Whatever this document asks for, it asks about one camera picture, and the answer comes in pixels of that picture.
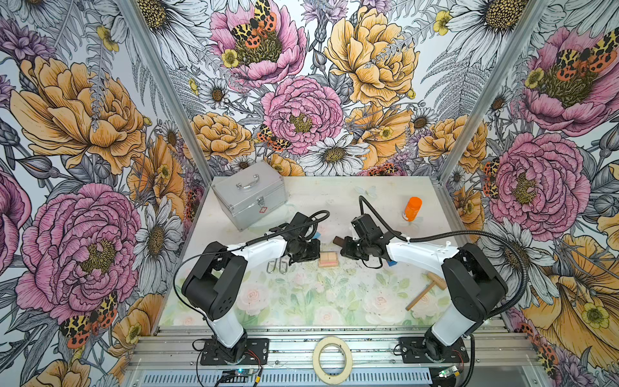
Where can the right green circuit board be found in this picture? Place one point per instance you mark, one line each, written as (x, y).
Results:
(452, 371)

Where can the masking tape roll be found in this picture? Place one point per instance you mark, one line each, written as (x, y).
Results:
(332, 361)

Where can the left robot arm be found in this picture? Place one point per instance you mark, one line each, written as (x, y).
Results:
(213, 284)

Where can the thin wood stick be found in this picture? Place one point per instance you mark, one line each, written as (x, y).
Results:
(435, 281)

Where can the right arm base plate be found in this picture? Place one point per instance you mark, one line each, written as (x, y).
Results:
(422, 350)

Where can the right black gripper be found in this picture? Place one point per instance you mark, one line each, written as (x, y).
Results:
(346, 250)

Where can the metal tongs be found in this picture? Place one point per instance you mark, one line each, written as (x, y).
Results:
(280, 265)

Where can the silver metal case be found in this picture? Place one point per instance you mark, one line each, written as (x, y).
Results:
(249, 195)

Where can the green circuit board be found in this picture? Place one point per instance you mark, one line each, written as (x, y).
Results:
(452, 371)
(240, 375)

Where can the orange plastic bottle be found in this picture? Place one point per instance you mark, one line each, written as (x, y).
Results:
(412, 209)

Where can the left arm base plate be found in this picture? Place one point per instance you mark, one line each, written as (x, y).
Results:
(251, 351)

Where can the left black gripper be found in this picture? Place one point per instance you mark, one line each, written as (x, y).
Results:
(314, 254)

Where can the dark brown block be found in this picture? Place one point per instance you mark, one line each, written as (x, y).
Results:
(338, 241)

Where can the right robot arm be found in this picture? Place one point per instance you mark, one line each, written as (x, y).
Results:
(474, 285)

